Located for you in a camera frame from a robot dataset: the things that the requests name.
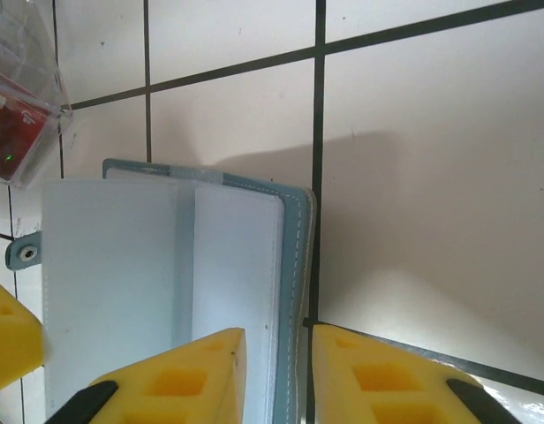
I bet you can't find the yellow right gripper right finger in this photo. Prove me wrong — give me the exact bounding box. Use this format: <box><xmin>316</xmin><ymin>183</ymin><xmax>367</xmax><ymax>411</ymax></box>
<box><xmin>313</xmin><ymin>322</ymin><xmax>528</xmax><ymax>424</ymax></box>

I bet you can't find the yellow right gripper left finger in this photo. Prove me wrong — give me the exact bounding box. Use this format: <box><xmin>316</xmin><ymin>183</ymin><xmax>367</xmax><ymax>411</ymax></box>
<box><xmin>45</xmin><ymin>326</ymin><xmax>248</xmax><ymax>424</ymax></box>

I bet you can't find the blue leather card holder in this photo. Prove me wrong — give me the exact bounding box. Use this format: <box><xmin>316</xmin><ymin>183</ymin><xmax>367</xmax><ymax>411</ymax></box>
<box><xmin>5</xmin><ymin>157</ymin><xmax>318</xmax><ymax>424</ymax></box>

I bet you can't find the red card with white logo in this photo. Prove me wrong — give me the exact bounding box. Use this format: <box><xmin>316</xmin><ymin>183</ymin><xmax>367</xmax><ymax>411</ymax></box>
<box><xmin>0</xmin><ymin>65</ymin><xmax>51</xmax><ymax>183</ymax></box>

